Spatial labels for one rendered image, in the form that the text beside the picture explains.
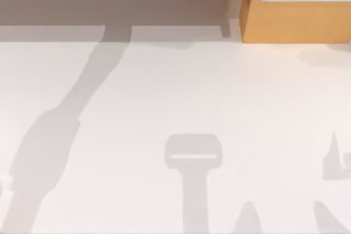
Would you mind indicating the wooden cupboard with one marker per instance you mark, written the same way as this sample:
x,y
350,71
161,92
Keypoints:
x,y
296,23

